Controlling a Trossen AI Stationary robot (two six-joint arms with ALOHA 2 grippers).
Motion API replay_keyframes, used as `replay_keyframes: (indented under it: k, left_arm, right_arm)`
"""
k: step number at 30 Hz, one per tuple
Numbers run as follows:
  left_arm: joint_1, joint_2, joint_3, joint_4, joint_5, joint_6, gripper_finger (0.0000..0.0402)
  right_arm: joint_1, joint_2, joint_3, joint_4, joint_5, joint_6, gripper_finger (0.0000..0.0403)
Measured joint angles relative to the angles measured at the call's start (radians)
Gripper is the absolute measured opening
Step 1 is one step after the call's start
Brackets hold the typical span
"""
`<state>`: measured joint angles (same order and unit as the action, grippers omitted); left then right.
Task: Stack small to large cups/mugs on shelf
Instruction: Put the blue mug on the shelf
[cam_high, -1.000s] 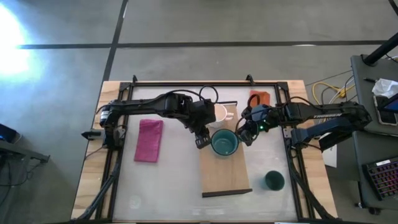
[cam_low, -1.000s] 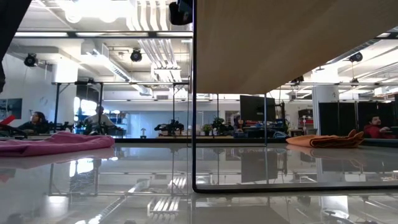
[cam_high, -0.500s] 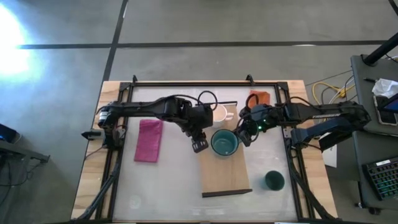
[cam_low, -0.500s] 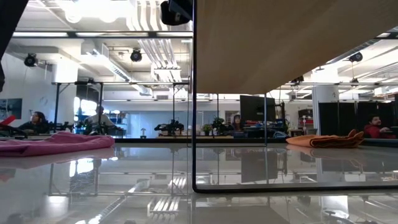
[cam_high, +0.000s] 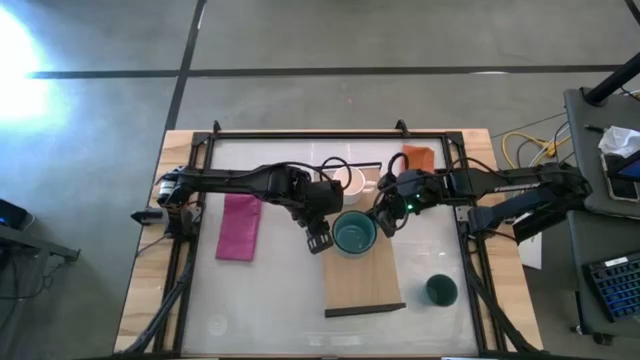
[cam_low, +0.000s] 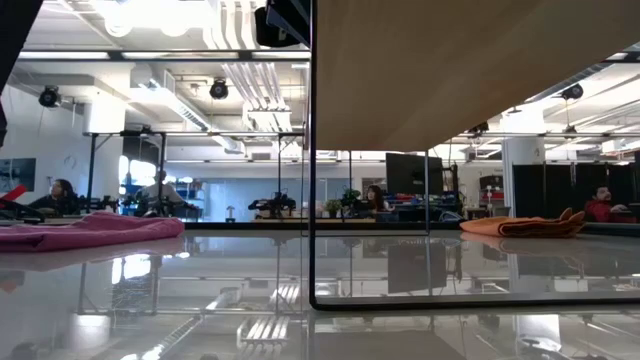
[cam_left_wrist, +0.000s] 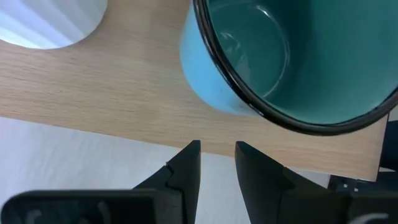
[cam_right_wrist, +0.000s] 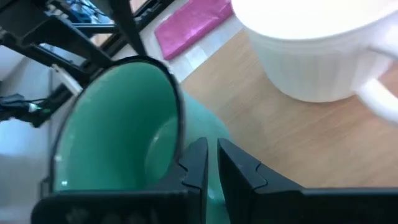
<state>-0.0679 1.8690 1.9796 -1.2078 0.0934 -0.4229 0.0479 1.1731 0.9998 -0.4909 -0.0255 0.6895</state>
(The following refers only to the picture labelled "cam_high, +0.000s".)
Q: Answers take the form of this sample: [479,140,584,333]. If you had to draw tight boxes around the white mug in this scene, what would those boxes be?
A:
[332,165,377,206]

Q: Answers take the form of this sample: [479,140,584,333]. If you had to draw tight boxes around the black floor stand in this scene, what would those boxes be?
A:
[0,198,82,265]

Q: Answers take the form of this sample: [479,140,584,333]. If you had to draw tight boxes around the black aluminium table frame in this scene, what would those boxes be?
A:
[122,119,540,357]

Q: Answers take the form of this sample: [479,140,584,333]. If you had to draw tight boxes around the teal mug with dark rim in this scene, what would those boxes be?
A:
[331,209,379,257]

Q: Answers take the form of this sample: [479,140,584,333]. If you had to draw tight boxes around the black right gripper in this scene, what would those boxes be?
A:
[375,169,449,239]

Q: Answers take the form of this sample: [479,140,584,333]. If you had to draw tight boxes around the dark green cup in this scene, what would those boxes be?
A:
[424,273,459,308]

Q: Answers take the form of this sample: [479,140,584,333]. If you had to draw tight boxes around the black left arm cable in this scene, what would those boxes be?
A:
[319,156,354,191]

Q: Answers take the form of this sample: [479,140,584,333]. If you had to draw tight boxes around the wooden cutting board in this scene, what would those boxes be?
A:
[319,160,407,319]

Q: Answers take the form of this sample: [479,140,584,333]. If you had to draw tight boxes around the white crumpled tissue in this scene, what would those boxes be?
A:
[598,125,640,159]

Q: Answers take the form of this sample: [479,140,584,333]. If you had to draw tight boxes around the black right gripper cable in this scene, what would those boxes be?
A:
[387,152,410,176]

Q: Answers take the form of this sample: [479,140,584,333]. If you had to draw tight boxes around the black keyboard blue keys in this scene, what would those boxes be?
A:
[582,252,640,324]

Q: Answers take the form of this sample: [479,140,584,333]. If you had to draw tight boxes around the orange folded cloth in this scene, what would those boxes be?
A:
[401,144,436,174]

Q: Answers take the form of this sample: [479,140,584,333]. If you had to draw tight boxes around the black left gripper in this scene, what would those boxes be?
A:
[292,177,347,255]

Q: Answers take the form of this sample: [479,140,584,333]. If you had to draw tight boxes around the grey side table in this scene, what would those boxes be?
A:
[563,87,640,221]

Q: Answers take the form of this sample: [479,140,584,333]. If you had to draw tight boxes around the black pole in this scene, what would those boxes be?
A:
[583,52,640,106]

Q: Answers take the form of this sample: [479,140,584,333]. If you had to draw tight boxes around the white paper sheet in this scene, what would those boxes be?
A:
[516,212,544,271]

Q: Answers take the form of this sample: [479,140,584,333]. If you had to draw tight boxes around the grey keyboard desk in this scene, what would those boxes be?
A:
[566,209,640,347]

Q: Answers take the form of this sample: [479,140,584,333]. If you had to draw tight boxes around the pink folded cloth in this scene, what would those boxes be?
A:
[214,193,264,262]

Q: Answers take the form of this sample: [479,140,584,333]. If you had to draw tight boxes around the yellow cable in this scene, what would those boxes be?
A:
[501,130,572,170]

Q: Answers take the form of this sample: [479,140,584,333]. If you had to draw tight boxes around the smartphone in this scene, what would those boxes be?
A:
[601,152,640,204]

